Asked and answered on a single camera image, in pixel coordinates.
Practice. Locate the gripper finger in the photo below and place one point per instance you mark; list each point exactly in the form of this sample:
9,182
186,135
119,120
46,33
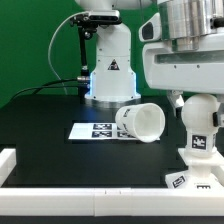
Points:
176,100
218,115

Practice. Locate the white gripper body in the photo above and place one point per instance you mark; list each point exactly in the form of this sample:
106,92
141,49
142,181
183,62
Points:
200,71

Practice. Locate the white lamp bulb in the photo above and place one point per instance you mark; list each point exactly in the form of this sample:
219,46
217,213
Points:
197,116

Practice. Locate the white lamp base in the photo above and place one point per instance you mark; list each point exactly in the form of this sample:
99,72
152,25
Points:
199,173

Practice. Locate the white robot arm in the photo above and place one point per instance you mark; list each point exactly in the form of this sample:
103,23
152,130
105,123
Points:
183,49

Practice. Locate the white lamp shade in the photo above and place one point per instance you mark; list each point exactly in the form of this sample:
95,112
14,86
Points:
146,122

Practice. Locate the white marker sheet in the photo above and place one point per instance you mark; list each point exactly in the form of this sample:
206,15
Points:
98,131

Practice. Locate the white frame right bar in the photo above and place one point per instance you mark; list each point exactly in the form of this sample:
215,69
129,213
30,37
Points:
219,171

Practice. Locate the white frame bar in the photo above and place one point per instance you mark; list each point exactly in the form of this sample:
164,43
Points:
219,171
7,163
110,202

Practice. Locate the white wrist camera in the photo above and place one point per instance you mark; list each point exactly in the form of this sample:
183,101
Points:
151,30

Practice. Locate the black camera on stand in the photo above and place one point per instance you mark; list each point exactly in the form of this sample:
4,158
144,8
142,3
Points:
87,24

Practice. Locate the white frame front bar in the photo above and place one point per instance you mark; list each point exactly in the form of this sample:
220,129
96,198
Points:
110,202

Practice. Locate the white frame left bar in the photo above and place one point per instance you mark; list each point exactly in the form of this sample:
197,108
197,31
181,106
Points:
7,163

